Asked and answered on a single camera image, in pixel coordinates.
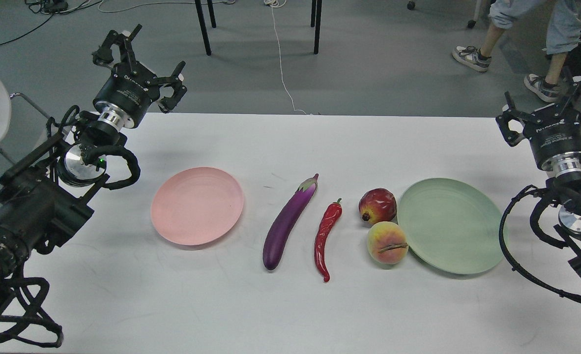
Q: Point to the person's legs in jeans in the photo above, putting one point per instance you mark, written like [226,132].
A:
[560,38]

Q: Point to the yellow red peach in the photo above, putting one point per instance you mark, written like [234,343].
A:
[387,243]

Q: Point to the pink plate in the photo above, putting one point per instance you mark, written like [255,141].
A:
[197,206]

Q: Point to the purple eggplant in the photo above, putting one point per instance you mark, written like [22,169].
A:
[278,234]

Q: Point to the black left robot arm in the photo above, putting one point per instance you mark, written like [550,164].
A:
[44,197]

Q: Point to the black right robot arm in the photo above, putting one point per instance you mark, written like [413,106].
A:
[556,218]

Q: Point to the red chili pepper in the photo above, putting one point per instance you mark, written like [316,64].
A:
[331,215]

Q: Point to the green plate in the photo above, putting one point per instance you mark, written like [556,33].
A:
[451,225]

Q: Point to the red pomegranate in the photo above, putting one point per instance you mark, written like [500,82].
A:
[377,205]

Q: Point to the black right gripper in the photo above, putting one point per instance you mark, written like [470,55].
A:
[558,140]

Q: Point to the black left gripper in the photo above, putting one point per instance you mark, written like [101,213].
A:
[126,96]

